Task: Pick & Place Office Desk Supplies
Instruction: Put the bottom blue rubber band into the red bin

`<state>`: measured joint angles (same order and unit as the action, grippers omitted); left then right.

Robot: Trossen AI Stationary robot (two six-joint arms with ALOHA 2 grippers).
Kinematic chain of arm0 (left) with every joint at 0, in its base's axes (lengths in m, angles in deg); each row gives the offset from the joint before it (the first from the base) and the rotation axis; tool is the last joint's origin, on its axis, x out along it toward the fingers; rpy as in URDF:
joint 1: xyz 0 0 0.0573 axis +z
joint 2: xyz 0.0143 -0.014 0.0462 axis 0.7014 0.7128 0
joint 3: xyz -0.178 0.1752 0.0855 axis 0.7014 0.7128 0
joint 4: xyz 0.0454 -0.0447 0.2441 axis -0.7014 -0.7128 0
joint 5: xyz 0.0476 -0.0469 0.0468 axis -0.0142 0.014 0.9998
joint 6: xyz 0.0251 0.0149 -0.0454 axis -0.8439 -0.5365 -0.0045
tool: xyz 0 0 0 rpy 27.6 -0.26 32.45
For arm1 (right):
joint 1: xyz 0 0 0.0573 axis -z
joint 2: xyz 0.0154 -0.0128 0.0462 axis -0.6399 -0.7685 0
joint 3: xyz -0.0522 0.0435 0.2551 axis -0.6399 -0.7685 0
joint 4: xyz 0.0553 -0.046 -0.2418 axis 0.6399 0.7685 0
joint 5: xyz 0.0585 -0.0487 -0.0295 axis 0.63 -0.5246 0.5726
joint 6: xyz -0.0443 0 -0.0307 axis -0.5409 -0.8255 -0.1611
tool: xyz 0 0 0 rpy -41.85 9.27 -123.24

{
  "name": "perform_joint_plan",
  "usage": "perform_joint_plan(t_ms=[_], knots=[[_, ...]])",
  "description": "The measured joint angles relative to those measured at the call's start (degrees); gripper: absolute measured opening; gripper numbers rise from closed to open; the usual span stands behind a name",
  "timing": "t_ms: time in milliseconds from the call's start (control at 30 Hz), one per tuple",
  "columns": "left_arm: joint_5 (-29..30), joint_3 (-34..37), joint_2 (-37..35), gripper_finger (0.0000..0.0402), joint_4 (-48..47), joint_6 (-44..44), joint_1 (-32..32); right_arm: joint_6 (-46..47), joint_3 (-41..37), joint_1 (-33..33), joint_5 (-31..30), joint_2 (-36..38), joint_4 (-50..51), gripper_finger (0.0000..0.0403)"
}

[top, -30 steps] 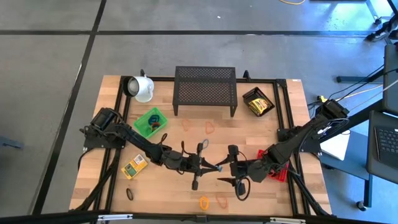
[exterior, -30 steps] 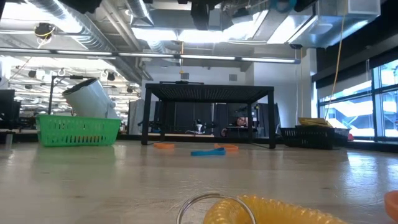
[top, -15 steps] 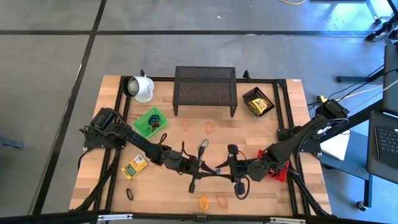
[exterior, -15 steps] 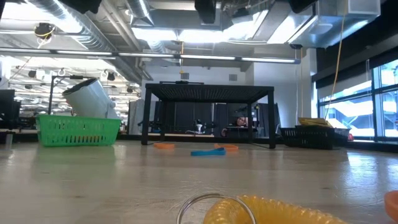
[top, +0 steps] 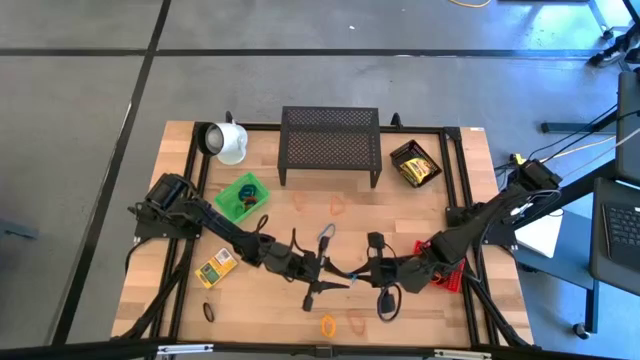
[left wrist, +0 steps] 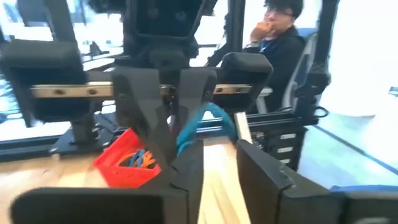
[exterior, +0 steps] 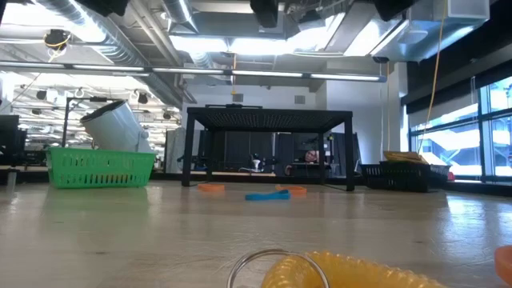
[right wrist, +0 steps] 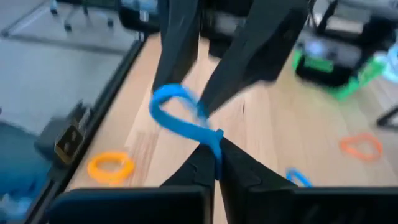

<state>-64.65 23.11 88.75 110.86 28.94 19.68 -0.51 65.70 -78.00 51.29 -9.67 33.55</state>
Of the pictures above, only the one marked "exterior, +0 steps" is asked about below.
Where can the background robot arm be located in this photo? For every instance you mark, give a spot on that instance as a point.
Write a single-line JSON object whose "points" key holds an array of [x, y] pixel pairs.
{"points": [[256, 164]]}

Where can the long ceiling light bar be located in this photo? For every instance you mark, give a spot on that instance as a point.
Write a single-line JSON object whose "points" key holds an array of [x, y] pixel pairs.
{"points": [[264, 73]]}

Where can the person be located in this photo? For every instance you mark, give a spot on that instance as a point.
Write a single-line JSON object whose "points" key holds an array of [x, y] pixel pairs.
{"points": [[312, 157]]}

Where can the orange silicone wristband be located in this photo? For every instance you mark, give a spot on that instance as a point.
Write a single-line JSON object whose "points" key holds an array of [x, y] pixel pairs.
{"points": [[211, 187], [292, 190], [505, 264]]}

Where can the blue silicone wristband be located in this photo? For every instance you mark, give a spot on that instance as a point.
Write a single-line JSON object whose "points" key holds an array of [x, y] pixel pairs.
{"points": [[266, 196]]}

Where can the white cylinder with black rim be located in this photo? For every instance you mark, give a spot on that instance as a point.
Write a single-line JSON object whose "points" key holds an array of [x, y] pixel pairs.
{"points": [[116, 128]]}

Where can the black round ceiling device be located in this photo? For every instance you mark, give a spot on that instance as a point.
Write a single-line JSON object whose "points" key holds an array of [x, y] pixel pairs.
{"points": [[56, 40]]}

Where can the black plastic basket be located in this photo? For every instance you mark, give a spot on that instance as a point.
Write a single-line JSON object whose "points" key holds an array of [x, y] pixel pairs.
{"points": [[404, 178]]}

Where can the green plastic basket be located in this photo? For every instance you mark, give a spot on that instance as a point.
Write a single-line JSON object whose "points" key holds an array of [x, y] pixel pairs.
{"points": [[100, 168]]}

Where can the large glass window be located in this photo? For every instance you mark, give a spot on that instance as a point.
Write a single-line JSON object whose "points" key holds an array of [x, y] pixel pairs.
{"points": [[452, 148]]}

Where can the black background monitor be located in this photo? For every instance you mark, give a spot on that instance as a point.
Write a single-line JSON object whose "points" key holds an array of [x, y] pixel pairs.
{"points": [[10, 136]]}

